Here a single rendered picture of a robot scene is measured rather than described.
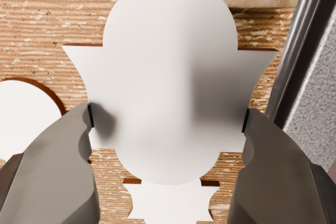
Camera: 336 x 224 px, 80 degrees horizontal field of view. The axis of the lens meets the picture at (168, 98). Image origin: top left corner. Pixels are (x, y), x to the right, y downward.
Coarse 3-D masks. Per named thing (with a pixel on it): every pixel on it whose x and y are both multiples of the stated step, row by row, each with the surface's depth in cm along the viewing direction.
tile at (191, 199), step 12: (132, 180) 25; (204, 180) 26; (132, 192) 26; (144, 192) 26; (156, 192) 26; (168, 192) 25; (180, 192) 25; (192, 192) 25; (204, 192) 25; (144, 204) 27; (156, 204) 27; (168, 204) 27; (180, 204) 27; (192, 204) 26; (204, 204) 26; (132, 216) 28; (144, 216) 28; (156, 216) 28; (168, 216) 28; (180, 216) 28; (192, 216) 28; (204, 216) 28
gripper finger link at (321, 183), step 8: (312, 168) 8; (320, 168) 8; (320, 176) 7; (328, 176) 7; (320, 184) 7; (328, 184) 7; (320, 192) 7; (328, 192) 7; (328, 200) 6; (328, 208) 6; (328, 216) 6
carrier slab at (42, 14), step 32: (0, 0) 16; (32, 0) 16; (64, 0) 16; (96, 0) 16; (0, 32) 18; (32, 32) 17; (64, 32) 17; (96, 32) 17; (256, 32) 17; (0, 64) 19; (32, 64) 19; (64, 64) 19; (64, 96) 20; (256, 96) 20; (0, 160) 25; (96, 160) 24; (224, 160) 24; (128, 192) 27; (224, 192) 27
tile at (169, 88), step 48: (144, 0) 10; (192, 0) 10; (96, 48) 11; (144, 48) 11; (192, 48) 11; (240, 48) 11; (96, 96) 12; (144, 96) 12; (192, 96) 12; (240, 96) 12; (96, 144) 14; (144, 144) 14; (192, 144) 14; (240, 144) 14
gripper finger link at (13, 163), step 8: (8, 160) 8; (16, 160) 8; (0, 168) 7; (8, 168) 7; (16, 168) 7; (0, 176) 7; (8, 176) 7; (0, 184) 7; (8, 184) 7; (0, 192) 6; (0, 200) 6; (0, 208) 6
